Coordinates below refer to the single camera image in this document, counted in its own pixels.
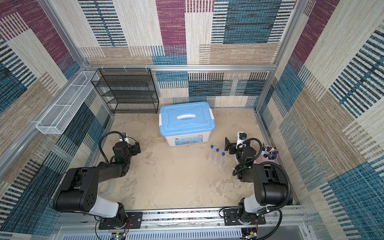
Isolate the blue plastic bin lid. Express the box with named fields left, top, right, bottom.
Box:
left=159, top=102, right=216, bottom=137

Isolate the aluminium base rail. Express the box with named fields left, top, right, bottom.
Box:
left=50, top=206, right=316, bottom=240

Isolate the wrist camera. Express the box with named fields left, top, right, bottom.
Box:
left=236, top=132, right=247, bottom=149
left=119, top=133, right=130, bottom=144

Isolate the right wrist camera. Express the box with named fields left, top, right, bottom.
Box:
left=236, top=132, right=247, bottom=149

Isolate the clear test tube rack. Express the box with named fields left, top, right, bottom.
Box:
left=207, top=147, right=231, bottom=171

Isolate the black wire shelf rack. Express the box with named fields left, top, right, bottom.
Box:
left=91, top=68, right=159, bottom=114

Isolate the white wire mesh basket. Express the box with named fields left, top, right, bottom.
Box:
left=36, top=71, right=95, bottom=135

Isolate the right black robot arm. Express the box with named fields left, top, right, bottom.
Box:
left=219, top=132, right=293, bottom=240

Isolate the white plastic storage bin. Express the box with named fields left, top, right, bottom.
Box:
left=165, top=131, right=212, bottom=147

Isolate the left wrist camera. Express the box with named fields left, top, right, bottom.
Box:
left=119, top=133, right=130, bottom=144

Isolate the clear tape roll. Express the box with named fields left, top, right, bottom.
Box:
left=98, top=180, right=116, bottom=198

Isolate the pink pen cup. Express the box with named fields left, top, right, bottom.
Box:
left=254, top=145, right=279, bottom=164

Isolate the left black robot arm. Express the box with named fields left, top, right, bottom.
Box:
left=52, top=132, right=141, bottom=230

